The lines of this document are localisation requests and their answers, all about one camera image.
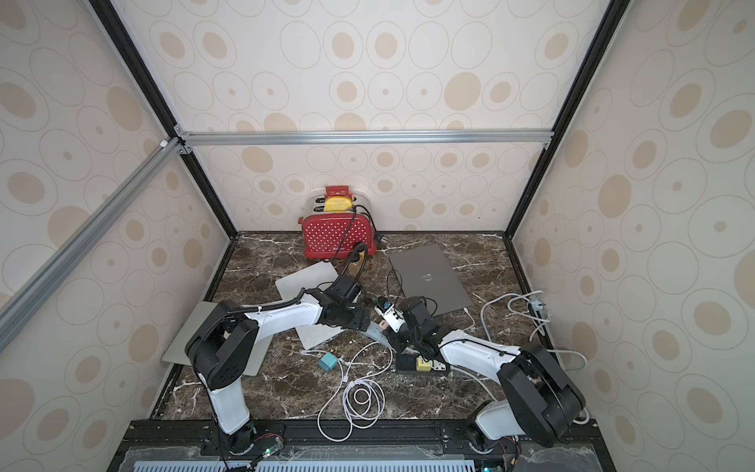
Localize light blue power strip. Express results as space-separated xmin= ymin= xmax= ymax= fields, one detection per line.
xmin=362 ymin=322 xmax=391 ymax=349

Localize black usb cable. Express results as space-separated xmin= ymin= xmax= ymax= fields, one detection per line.
xmin=382 ymin=267 xmax=440 ymax=317

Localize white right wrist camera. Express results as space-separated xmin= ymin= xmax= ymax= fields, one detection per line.
xmin=375 ymin=297 xmax=405 ymax=334

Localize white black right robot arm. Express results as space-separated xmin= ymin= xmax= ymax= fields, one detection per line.
xmin=376 ymin=297 xmax=586 ymax=448

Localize mint green charger adapter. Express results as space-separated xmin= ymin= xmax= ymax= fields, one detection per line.
xmin=319 ymin=353 xmax=339 ymax=372

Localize dark grey laptop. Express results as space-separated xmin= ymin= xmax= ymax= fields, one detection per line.
xmin=389 ymin=244 xmax=472 ymax=316

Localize yellow charger adapter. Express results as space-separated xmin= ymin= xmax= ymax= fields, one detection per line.
xmin=415 ymin=356 xmax=433 ymax=373

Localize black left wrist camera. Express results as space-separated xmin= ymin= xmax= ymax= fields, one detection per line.
xmin=324 ymin=275 xmax=362 ymax=304

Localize red polka dot toaster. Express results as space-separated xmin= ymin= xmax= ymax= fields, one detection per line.
xmin=298 ymin=185 xmax=378 ymax=260

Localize black power strip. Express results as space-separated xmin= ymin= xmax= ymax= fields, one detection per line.
xmin=394 ymin=353 xmax=449 ymax=376

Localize small brown spice jar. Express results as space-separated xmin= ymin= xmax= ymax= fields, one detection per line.
xmin=346 ymin=260 xmax=368 ymax=278

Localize white charging cable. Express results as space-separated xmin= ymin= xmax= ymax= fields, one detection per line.
xmin=300 ymin=340 xmax=396 ymax=444

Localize silver aluminium diagonal bar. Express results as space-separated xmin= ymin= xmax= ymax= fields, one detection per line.
xmin=1 ymin=137 xmax=181 ymax=348

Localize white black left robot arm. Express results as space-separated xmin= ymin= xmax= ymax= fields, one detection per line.
xmin=185 ymin=275 xmax=370 ymax=448

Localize white cable bundle right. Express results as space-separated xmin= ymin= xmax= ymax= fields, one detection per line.
xmin=480 ymin=290 xmax=591 ymax=425

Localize white laptop centre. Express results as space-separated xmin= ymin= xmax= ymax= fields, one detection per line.
xmin=274 ymin=260 xmax=349 ymax=350

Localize silver aluminium horizontal bar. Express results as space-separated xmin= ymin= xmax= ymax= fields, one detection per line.
xmin=181 ymin=129 xmax=554 ymax=147

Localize silver laptop left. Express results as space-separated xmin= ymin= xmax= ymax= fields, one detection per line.
xmin=161 ymin=300 xmax=273 ymax=378

